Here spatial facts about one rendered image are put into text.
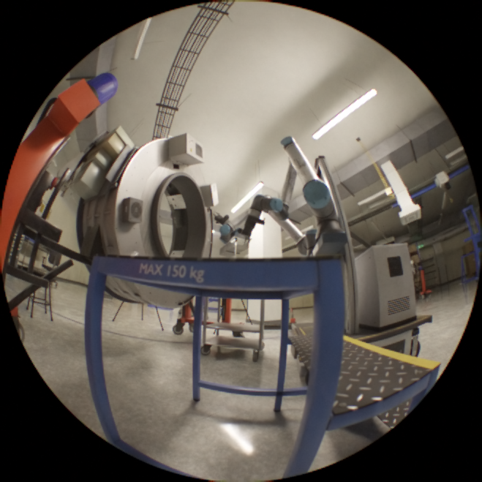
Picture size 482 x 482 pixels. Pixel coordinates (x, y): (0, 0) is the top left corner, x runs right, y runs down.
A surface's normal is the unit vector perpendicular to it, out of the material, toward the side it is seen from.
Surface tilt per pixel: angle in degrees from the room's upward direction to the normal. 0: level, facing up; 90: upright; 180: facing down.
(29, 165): 90
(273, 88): 180
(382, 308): 90
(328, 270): 90
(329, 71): 180
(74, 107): 90
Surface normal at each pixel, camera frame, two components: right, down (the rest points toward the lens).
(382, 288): -0.24, -0.37
